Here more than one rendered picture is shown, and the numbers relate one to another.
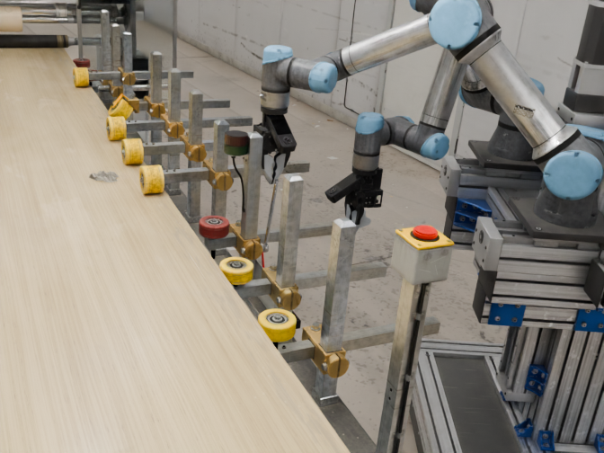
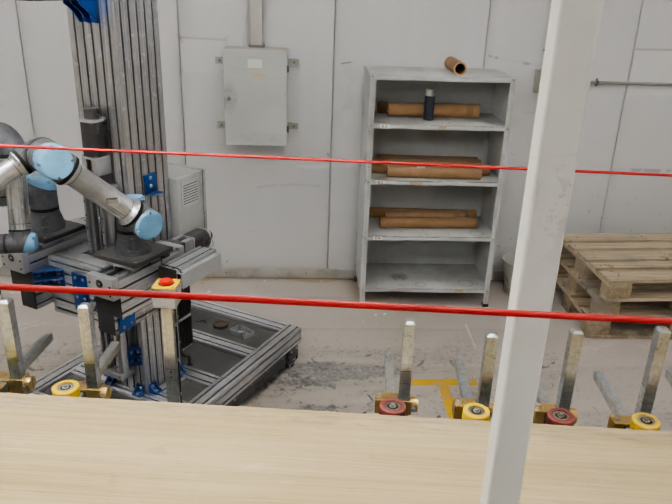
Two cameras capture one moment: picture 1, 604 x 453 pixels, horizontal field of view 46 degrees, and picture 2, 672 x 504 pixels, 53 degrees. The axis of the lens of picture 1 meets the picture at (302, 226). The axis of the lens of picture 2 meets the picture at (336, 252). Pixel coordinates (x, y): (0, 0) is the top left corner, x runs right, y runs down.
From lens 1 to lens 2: 1.27 m
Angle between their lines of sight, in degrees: 56
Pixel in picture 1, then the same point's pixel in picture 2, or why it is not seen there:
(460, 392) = not seen: hidden behind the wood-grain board
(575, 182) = (153, 227)
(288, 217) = (13, 328)
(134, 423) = (93, 469)
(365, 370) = not seen: outside the picture
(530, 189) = (71, 245)
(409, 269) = (170, 302)
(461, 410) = not seen: hidden behind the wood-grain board
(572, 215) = (144, 247)
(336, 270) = (91, 335)
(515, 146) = (54, 221)
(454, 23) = (57, 163)
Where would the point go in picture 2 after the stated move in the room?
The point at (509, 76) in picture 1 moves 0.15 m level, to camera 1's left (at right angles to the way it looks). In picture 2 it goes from (97, 184) to (62, 194)
